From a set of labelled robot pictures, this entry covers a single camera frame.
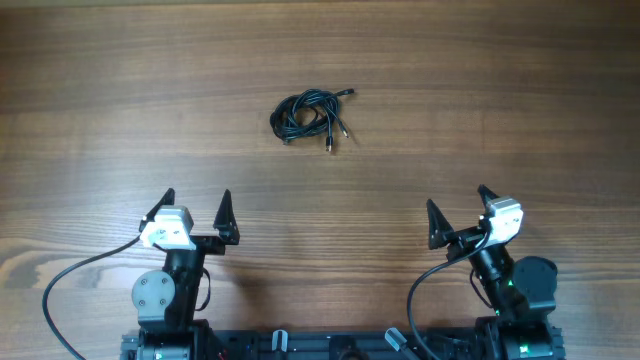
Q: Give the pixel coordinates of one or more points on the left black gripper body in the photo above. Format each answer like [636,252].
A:
[207,245]

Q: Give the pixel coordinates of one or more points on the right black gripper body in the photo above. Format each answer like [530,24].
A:
[465,242]

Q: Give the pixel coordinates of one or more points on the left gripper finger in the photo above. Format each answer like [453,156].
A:
[225,223]
[167,199]

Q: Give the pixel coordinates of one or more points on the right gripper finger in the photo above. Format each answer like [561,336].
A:
[486,194]
[441,233]

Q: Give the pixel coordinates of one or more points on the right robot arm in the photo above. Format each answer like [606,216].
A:
[521,293]

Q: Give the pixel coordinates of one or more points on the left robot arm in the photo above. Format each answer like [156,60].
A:
[166,299]

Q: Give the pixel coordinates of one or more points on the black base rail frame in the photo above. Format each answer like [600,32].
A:
[345,345]

